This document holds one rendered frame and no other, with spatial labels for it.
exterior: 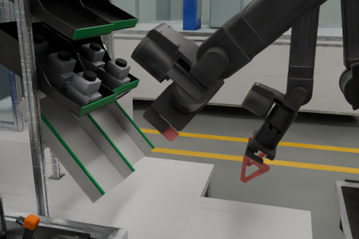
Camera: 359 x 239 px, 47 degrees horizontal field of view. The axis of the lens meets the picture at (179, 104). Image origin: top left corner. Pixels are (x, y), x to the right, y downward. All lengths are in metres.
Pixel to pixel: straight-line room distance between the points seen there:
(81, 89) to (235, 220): 0.53
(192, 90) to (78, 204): 0.72
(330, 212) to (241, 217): 1.88
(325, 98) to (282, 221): 3.46
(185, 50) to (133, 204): 0.70
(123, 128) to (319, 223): 1.90
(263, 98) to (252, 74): 3.51
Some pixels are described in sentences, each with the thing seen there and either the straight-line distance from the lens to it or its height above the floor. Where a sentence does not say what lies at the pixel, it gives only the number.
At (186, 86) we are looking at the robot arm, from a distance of 0.58.
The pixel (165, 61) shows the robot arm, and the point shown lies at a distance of 0.58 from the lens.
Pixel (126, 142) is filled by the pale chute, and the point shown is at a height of 1.03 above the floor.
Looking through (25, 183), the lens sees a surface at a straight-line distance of 1.39.
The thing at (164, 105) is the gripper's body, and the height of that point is 1.26.
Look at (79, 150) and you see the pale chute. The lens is 1.02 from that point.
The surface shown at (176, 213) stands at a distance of 1.15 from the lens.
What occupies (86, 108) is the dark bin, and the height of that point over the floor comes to 1.20.
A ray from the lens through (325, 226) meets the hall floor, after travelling 2.83.
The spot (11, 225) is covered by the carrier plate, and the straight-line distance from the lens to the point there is 0.97.
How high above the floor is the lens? 1.46
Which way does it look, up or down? 16 degrees down
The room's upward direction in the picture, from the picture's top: straight up
